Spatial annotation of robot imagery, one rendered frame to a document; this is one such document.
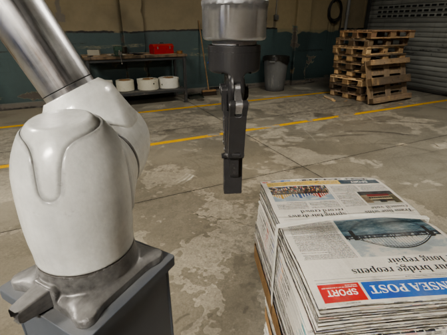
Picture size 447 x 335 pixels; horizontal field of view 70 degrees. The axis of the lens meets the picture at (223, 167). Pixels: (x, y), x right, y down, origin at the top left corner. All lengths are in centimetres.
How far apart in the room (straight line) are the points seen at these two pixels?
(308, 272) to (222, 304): 142
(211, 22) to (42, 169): 29
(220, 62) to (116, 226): 28
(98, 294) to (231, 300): 142
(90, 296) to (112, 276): 4
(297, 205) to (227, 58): 34
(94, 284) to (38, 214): 14
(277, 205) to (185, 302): 134
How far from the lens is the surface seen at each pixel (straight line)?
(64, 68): 66
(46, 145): 47
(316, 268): 51
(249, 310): 187
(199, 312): 187
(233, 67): 45
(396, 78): 734
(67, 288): 55
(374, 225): 65
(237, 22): 44
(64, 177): 46
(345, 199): 72
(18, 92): 690
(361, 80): 695
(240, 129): 46
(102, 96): 65
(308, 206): 67
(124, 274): 56
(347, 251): 56
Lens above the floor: 139
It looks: 24 degrees down
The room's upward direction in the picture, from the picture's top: straight up
